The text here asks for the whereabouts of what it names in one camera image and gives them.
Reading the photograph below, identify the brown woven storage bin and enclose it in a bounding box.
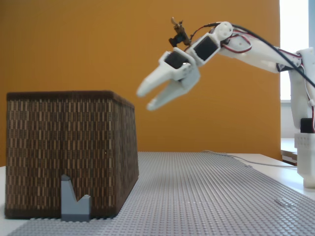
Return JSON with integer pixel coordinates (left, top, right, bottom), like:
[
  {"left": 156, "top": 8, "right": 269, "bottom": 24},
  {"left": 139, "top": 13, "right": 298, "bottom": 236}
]
[{"left": 4, "top": 90, "right": 140, "bottom": 220}]

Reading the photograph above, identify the grey studded baseplate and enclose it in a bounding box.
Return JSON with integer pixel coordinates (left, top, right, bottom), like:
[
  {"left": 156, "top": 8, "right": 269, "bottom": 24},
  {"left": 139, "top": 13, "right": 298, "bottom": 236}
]
[
  {"left": 123, "top": 151, "right": 295, "bottom": 204},
  {"left": 6, "top": 199, "right": 315, "bottom": 236}
]

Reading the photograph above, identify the grey notched building brick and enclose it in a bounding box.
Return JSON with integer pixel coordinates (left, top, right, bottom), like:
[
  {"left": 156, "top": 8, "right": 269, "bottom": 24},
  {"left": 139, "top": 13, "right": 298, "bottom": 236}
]
[{"left": 61, "top": 174, "right": 91, "bottom": 223}]

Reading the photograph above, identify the small clear studded plate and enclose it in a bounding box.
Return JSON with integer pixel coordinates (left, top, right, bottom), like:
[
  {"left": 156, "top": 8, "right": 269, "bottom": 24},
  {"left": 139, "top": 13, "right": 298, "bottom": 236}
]
[{"left": 274, "top": 197, "right": 294, "bottom": 207}]

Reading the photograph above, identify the small black camera module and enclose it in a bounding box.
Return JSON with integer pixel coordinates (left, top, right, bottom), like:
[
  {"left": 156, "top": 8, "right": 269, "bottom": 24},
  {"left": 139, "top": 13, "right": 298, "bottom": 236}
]
[{"left": 168, "top": 16, "right": 192, "bottom": 48}]

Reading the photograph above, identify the thin grey table cable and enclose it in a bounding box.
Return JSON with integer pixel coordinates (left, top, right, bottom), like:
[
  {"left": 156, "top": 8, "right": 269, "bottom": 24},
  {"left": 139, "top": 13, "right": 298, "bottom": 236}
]
[{"left": 202, "top": 149, "right": 299, "bottom": 168}]

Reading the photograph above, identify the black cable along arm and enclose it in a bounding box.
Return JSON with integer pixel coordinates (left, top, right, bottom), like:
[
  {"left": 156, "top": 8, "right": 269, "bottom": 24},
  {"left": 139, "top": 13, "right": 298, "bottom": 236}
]
[{"left": 230, "top": 23, "right": 315, "bottom": 88}]

